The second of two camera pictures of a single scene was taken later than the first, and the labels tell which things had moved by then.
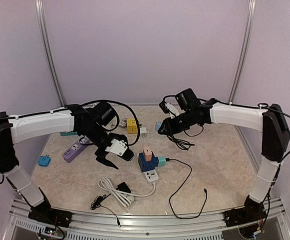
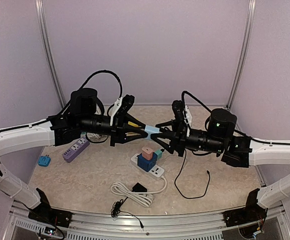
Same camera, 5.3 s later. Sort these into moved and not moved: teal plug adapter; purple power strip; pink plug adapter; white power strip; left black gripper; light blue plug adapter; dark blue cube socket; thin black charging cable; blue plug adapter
Moved: white power strip; light blue plug adapter; left black gripper; teal plug adapter; thin black charging cable
Not moved: blue plug adapter; purple power strip; dark blue cube socket; pink plug adapter
